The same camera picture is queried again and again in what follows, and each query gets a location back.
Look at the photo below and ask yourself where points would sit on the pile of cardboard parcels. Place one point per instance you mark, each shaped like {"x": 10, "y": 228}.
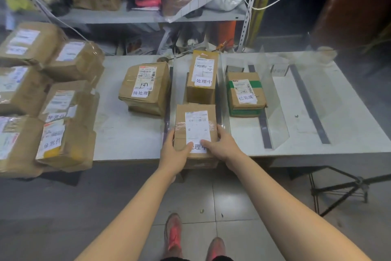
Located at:
{"x": 33, "y": 98}

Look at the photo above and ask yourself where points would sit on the small clear label stand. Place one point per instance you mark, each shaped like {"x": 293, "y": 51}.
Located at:
{"x": 280, "y": 70}

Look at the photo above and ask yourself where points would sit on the person's right hand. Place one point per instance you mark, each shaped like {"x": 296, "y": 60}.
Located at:
{"x": 224, "y": 150}

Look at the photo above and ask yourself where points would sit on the person's right thumb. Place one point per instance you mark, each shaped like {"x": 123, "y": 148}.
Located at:
{"x": 207, "y": 145}

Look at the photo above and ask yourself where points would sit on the tall cardboard parcel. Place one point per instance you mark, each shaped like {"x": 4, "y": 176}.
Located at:
{"x": 202, "y": 86}

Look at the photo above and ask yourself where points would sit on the orange container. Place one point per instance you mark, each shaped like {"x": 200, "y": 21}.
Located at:
{"x": 227, "y": 33}

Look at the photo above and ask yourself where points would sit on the person's red shoe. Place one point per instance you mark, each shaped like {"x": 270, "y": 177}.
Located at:
{"x": 174, "y": 234}
{"x": 216, "y": 250}

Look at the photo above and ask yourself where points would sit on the pink red packet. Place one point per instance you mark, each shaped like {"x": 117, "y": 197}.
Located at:
{"x": 148, "y": 1}

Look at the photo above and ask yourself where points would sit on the person's left red shoe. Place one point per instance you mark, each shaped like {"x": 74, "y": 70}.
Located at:
{"x": 174, "y": 234}

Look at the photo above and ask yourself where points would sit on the person's left thumb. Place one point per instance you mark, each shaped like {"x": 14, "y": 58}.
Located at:
{"x": 187, "y": 148}

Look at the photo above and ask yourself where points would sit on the black folding metal frame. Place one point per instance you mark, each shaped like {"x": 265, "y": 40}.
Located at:
{"x": 351, "y": 187}

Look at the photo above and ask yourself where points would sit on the clear acrylic divider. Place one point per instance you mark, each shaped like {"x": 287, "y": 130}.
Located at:
{"x": 276, "y": 117}
{"x": 168, "y": 95}
{"x": 222, "y": 98}

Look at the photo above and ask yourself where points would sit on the large wrinkled cardboard parcel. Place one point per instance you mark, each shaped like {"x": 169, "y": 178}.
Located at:
{"x": 146, "y": 95}

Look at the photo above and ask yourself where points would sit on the person's right red shoe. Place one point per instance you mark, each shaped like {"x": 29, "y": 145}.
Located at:
{"x": 216, "y": 250}

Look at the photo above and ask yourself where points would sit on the green taped cardboard parcel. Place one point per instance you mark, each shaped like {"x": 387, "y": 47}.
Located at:
{"x": 244, "y": 102}

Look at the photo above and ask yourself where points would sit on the grey metal shelf rack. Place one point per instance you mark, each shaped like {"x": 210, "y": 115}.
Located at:
{"x": 122, "y": 16}

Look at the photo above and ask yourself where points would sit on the person's left forearm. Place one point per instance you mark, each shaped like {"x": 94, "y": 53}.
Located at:
{"x": 134, "y": 218}

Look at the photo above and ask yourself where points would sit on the white paper envelope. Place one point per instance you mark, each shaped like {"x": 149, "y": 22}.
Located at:
{"x": 191, "y": 5}

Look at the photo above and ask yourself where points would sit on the person's left hand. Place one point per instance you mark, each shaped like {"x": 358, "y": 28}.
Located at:
{"x": 172, "y": 157}

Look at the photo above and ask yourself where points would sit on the large brown sack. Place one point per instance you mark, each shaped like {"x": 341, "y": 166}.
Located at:
{"x": 351, "y": 16}

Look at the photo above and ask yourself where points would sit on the yellow metal post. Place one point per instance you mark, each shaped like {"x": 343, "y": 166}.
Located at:
{"x": 264, "y": 1}

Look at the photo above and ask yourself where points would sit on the person's right forearm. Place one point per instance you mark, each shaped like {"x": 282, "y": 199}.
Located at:
{"x": 284, "y": 212}

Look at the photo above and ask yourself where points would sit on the small taped cardboard parcel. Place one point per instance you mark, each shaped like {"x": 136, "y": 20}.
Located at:
{"x": 195, "y": 123}

